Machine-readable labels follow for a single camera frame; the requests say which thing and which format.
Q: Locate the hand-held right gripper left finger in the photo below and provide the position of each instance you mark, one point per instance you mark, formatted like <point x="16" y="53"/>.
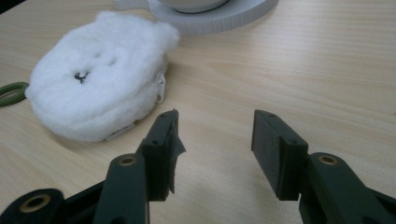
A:
<point x="157" y="161"/>

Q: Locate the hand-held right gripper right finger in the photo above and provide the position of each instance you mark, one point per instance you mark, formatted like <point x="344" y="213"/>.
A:
<point x="280" y="155"/>

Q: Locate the white round base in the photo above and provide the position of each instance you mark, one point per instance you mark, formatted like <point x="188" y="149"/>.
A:
<point x="218" y="18"/>

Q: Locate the white fluffy zipper pouch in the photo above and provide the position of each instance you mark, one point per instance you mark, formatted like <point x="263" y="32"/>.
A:
<point x="93" y="84"/>

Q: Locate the white bowl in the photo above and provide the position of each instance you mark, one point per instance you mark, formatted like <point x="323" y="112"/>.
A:
<point x="193" y="4"/>

